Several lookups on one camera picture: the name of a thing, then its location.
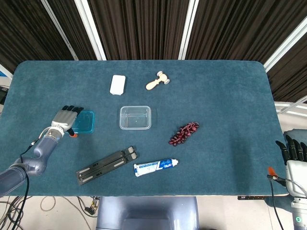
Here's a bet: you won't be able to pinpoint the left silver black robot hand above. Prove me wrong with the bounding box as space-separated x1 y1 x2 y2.
51 105 84 138

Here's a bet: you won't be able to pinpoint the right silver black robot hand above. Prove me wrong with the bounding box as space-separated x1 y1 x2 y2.
267 134 307 198

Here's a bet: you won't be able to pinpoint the teal plastic lid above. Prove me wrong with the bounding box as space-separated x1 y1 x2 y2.
71 110 95 134

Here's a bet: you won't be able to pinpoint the clear plastic container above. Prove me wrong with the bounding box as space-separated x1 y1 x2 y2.
119 105 152 131

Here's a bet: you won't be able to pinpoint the black folding laptop stand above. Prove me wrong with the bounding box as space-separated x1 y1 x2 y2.
75 146 139 186

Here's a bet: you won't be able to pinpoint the black box device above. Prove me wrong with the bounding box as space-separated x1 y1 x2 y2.
0 86 10 105

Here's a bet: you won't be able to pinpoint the blue and white sign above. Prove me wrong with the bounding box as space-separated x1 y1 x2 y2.
0 63 14 80

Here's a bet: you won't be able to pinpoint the black floor power plug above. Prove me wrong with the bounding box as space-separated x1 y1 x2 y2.
83 196 100 216

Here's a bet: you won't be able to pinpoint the cream wooden massage roller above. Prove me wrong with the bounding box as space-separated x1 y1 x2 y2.
145 70 172 91

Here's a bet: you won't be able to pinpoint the blue and white toothpaste tube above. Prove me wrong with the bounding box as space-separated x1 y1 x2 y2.
133 158 179 178

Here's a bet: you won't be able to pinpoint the teal suede table cloth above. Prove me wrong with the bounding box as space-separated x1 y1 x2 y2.
0 59 291 197

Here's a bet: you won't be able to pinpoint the dark red grape bunch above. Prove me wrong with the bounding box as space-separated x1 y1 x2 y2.
168 121 200 147

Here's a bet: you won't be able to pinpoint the dark brown pleated curtain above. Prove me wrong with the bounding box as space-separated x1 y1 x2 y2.
0 0 307 103

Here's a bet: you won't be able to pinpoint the blue-grey robot torso base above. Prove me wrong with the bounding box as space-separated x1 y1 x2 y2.
95 196 200 230

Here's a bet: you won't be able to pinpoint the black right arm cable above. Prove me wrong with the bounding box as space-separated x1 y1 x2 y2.
267 174 286 230

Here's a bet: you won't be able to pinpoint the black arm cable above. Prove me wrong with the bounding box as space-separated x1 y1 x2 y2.
267 174 286 230
11 138 40 230

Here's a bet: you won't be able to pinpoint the black under-table bracket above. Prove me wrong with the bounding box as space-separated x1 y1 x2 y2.
237 195 267 201

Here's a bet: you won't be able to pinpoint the white aluminium frame rails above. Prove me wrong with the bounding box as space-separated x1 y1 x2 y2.
274 95 307 118

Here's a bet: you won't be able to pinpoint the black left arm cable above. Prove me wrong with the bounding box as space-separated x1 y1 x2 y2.
11 138 40 230

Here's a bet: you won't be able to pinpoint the thin grey frame post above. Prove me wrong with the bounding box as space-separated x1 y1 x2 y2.
40 0 79 61

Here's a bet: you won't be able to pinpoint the beige floor cable loop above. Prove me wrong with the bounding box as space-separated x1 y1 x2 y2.
39 196 57 212

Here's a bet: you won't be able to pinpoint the wide white frame post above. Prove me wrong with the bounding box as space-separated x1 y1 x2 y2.
177 0 200 60
73 0 107 61

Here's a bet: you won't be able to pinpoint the black floor cable bundle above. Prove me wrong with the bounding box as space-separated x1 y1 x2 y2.
0 195 33 230

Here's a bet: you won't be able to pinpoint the slanted white frame post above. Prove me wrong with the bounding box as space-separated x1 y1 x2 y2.
263 16 307 73

